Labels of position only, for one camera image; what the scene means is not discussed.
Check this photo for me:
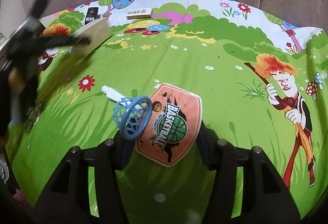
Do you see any beige barcode carton box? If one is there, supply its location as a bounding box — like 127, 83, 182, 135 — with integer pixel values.
72, 17, 113, 56

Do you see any black rectangular box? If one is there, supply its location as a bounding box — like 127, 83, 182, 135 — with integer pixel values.
84, 7, 99, 25

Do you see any small beige labelled box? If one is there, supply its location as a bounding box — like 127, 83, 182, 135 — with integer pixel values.
126, 8, 152, 19

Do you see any green cartoon print tablecloth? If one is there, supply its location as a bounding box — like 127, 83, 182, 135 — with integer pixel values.
7, 0, 327, 216

